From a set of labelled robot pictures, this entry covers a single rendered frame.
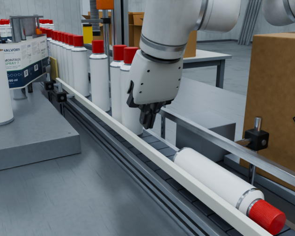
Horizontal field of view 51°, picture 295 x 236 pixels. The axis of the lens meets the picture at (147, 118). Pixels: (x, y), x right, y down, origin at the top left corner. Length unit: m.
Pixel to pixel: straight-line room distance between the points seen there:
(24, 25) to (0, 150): 0.74
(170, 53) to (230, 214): 0.28
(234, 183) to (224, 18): 0.26
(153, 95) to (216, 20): 0.18
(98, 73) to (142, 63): 0.33
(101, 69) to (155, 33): 0.37
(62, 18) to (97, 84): 9.12
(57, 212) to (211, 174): 0.27
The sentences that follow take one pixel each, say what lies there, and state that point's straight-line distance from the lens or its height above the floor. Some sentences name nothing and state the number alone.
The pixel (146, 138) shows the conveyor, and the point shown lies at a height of 0.88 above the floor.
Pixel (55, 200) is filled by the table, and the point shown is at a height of 0.83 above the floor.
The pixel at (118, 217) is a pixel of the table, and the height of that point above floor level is 0.83.
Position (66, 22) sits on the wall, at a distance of 10.00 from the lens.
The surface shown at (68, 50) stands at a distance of 1.11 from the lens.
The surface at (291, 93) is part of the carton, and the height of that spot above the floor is 1.03.
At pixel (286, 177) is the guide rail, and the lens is 0.45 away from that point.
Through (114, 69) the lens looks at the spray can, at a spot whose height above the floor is 1.03.
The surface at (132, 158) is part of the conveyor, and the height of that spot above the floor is 0.88.
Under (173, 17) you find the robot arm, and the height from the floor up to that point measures 1.15.
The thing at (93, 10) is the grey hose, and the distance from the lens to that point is 1.18.
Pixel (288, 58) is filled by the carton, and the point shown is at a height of 1.09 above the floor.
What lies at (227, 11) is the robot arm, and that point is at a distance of 0.53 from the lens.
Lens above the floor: 1.16
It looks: 19 degrees down
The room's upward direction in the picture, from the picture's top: straight up
